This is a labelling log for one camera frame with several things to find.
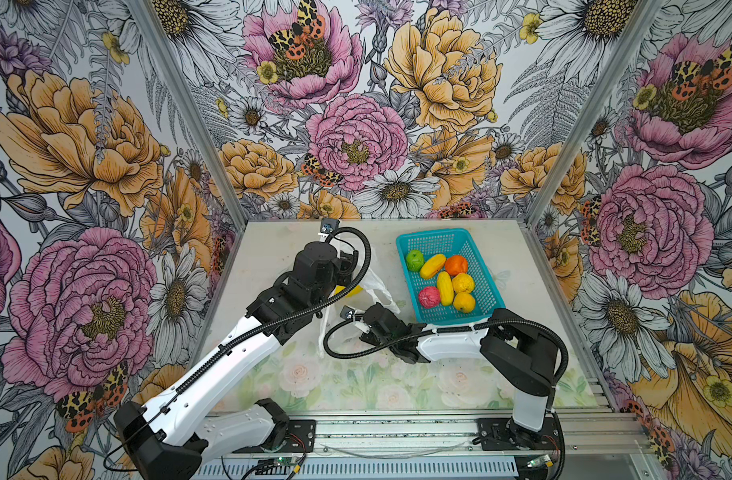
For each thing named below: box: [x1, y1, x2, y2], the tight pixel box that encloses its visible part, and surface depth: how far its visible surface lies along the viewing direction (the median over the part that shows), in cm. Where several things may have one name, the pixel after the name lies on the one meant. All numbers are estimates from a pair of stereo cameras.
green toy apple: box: [406, 249, 425, 272], surface depth 104 cm
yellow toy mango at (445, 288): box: [437, 271, 454, 307], surface depth 99 cm
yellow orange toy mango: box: [420, 254, 447, 280], surface depth 106 cm
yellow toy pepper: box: [452, 272, 475, 293], surface depth 99 cm
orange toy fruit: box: [445, 255, 468, 276], surface depth 104 cm
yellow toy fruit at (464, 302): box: [453, 292, 475, 313], surface depth 97 cm
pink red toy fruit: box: [419, 286, 441, 309], surface depth 96 cm
